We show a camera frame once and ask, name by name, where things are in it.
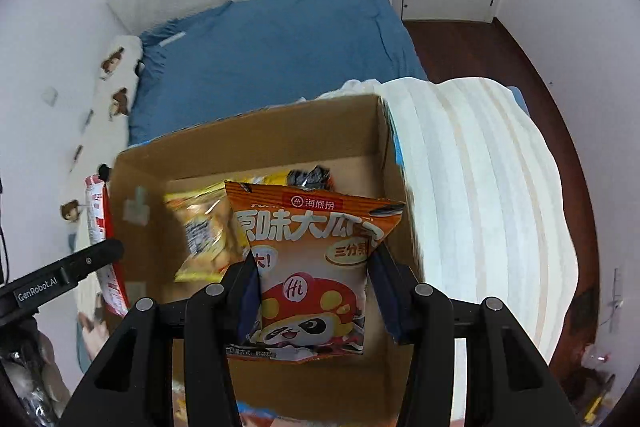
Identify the blue bed sheet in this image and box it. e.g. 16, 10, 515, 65
127, 0, 428, 148

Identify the yellow black tool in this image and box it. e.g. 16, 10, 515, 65
582, 374, 618, 423

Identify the black snack packet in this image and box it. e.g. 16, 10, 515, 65
250, 164, 336, 190

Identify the cardboard box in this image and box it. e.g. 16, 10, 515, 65
102, 93, 426, 413

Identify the yellow snack packet white label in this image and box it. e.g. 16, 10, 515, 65
164, 181, 246, 283

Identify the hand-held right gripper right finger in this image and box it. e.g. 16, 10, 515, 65
367, 243, 581, 427

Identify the red and white snack packet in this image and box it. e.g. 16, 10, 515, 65
84, 174, 132, 320

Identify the white striped blanket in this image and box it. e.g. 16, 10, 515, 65
320, 78, 581, 358

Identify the crumpled white cloth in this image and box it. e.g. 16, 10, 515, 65
342, 79, 386, 96

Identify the orange cartoon snack packet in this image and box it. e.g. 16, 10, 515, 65
223, 179, 405, 364

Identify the clear plastic bag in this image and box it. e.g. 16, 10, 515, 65
0, 332, 71, 418

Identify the bear print pillow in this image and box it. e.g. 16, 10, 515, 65
60, 34, 143, 238

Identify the black cable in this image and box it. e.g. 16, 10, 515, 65
0, 177, 11, 283

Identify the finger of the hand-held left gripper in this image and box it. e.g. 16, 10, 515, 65
62, 238, 125, 283

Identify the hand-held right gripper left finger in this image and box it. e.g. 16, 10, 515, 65
59, 249, 262, 427

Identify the pale blue printed sheet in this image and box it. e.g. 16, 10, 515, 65
77, 297, 126, 368

